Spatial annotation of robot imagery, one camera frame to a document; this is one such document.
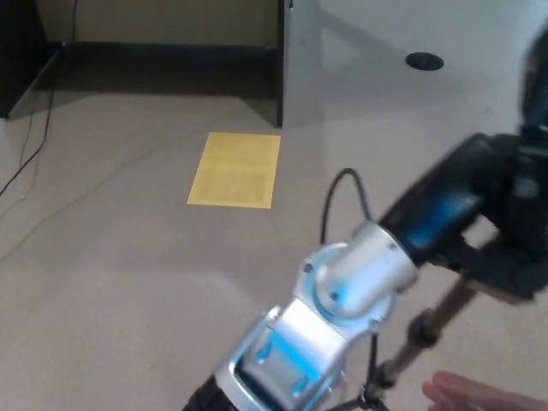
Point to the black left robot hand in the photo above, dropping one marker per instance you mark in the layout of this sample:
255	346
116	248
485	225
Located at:
445	205

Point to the person's bare hand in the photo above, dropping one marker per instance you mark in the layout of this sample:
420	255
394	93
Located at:
479	394

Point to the black tripod with phone holder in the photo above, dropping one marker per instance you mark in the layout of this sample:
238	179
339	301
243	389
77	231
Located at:
445	308

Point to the yellow rectangular floor sheet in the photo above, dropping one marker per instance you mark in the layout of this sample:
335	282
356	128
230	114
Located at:
234	171

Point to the dark wooden desk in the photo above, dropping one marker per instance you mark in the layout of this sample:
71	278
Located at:
171	68

